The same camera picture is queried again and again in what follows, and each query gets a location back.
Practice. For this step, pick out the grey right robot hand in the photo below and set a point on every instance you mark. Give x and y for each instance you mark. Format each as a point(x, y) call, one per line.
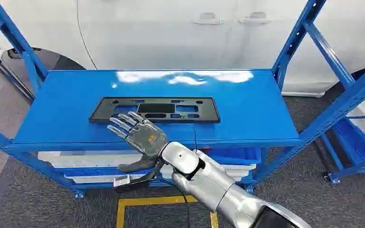
point(144, 138)

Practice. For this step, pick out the black plastic plate frame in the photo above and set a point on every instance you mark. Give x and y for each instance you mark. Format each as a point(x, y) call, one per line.
point(107, 110)

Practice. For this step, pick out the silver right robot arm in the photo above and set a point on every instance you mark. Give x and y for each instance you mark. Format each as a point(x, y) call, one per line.
point(207, 182)

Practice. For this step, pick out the blue plastic bin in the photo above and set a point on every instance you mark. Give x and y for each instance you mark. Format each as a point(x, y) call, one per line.
point(233, 155)
point(355, 141)

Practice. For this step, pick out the white plastic tray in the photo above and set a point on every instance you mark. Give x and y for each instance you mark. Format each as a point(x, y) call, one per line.
point(239, 171)

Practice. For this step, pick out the white car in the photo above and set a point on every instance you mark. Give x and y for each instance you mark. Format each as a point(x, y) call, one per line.
point(157, 34)

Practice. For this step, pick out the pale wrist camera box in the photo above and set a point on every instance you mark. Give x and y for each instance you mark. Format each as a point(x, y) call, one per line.
point(121, 181)

